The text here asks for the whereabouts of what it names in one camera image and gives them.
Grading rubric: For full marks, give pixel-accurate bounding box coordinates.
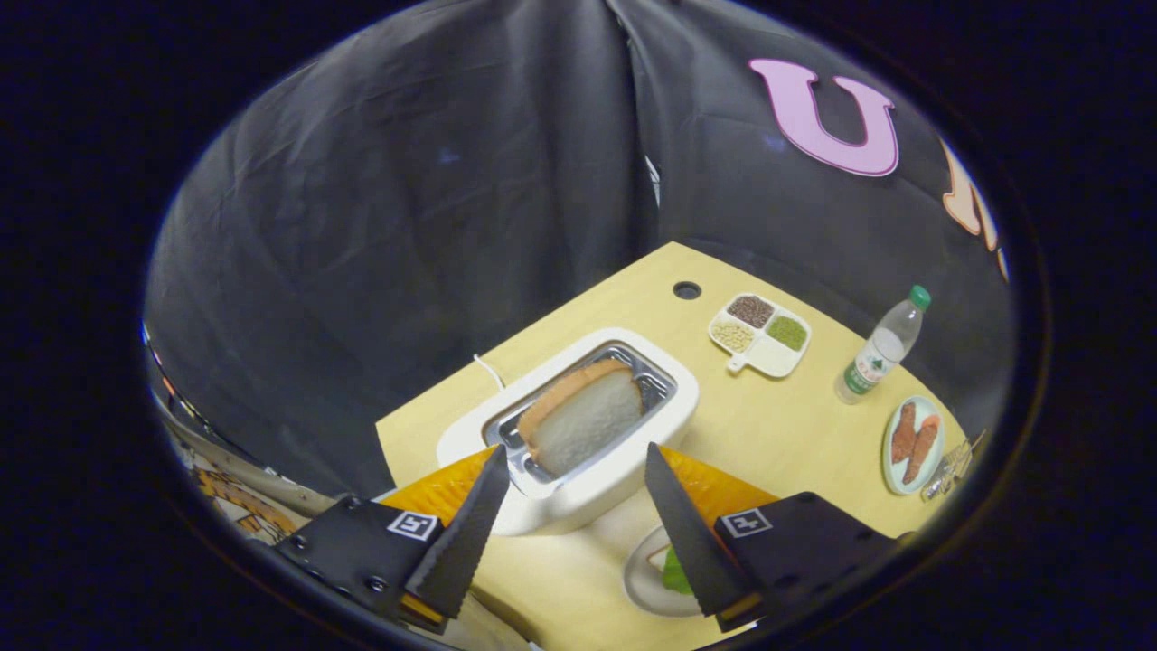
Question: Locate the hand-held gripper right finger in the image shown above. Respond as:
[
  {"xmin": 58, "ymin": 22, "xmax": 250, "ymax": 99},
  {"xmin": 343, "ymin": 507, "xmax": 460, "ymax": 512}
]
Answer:
[{"xmin": 644, "ymin": 441, "xmax": 905, "ymax": 634}]

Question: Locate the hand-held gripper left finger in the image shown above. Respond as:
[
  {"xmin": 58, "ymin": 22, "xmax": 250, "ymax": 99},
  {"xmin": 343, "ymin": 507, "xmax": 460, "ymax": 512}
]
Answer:
[{"xmin": 271, "ymin": 443, "xmax": 512, "ymax": 634}]

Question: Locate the green lettuce leaf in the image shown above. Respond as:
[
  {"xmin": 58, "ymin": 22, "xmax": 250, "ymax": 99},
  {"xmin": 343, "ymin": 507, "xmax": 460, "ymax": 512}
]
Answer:
[{"xmin": 662, "ymin": 545, "xmax": 695, "ymax": 598}]

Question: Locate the plain white bread slice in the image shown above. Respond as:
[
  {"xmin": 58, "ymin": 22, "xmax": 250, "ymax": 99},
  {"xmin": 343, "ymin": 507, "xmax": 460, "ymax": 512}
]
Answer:
[{"xmin": 517, "ymin": 358, "xmax": 644, "ymax": 478}]

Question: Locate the beige round plate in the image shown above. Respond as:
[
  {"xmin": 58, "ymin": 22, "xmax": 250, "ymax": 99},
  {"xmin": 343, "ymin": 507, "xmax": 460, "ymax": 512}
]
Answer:
[{"xmin": 622, "ymin": 524, "xmax": 715, "ymax": 618}]

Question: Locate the white toaster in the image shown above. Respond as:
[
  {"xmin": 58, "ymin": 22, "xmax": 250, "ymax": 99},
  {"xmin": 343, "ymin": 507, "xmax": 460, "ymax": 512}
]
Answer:
[{"xmin": 437, "ymin": 327, "xmax": 701, "ymax": 537}]

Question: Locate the white divided condiment dish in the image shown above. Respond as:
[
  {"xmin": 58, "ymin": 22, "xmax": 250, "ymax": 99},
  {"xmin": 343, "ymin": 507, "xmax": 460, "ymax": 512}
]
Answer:
[{"xmin": 708, "ymin": 292, "xmax": 813, "ymax": 379}]

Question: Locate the light blue oval plate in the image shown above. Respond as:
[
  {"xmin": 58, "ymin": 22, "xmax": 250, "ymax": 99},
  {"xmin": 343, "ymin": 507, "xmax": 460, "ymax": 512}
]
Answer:
[{"xmin": 881, "ymin": 395, "xmax": 946, "ymax": 496}]

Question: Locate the orange patterned object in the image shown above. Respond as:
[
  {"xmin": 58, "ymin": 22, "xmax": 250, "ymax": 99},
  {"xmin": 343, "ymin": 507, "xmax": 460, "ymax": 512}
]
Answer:
[{"xmin": 190, "ymin": 466, "xmax": 304, "ymax": 539}]

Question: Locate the brown meat patty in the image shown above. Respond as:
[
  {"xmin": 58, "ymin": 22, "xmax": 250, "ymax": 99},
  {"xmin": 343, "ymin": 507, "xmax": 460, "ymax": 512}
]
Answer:
[
  {"xmin": 902, "ymin": 414, "xmax": 941, "ymax": 486},
  {"xmin": 890, "ymin": 402, "xmax": 918, "ymax": 464}
]

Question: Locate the clear plastic water bottle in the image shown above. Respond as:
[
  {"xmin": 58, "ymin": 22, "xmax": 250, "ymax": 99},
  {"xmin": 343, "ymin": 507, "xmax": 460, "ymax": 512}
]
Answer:
[{"xmin": 834, "ymin": 285, "xmax": 932, "ymax": 405}]

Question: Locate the black backdrop cloth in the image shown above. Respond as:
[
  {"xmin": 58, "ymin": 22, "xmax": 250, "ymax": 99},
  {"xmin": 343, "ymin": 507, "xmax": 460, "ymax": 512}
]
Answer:
[{"xmin": 145, "ymin": 0, "xmax": 1013, "ymax": 507}]

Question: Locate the wire mesh utensil basket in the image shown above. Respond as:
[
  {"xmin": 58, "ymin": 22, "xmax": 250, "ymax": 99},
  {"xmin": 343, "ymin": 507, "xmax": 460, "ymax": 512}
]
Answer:
[{"xmin": 920, "ymin": 429, "xmax": 988, "ymax": 503}]

